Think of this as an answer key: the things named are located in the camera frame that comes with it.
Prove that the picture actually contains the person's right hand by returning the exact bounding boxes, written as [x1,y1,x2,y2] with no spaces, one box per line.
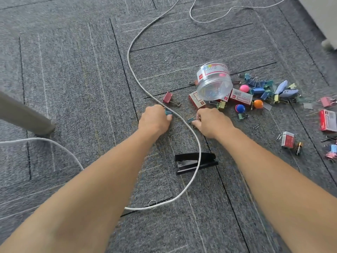
[191,108,235,140]

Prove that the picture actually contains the person's left hand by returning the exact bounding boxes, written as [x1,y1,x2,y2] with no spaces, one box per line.
[138,104,173,137]

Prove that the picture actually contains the person's left forearm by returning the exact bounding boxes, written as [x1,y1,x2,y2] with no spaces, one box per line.
[0,128,165,253]

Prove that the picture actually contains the person's right forearm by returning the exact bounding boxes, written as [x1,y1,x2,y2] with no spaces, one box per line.
[211,126,337,253]

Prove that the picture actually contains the red binder clip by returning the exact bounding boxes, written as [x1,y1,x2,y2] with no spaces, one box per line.
[162,92,181,107]

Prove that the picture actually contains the black stapler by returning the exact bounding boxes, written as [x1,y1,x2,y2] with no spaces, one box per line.
[174,152,219,175]

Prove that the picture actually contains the clear plastic jar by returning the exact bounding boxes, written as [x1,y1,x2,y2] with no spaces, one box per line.
[196,62,234,102]

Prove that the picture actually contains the pile of coloured binder clips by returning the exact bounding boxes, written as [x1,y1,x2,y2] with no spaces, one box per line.
[238,73,280,104]

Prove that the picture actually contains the small red staple box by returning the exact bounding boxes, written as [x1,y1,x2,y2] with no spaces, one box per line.
[281,131,295,148]

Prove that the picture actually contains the blue staple remover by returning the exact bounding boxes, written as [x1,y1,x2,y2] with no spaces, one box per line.
[275,80,300,98]

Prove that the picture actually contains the grey table leg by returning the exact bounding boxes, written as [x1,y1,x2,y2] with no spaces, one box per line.
[0,92,56,136]

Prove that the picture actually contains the white furniture with foot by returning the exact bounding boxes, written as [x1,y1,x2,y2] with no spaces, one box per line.
[297,0,337,50]

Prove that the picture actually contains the long white cord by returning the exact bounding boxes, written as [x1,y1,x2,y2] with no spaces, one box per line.
[0,0,202,210]

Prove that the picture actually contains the thin white cord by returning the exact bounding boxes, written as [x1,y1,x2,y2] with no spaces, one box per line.
[189,0,289,24]

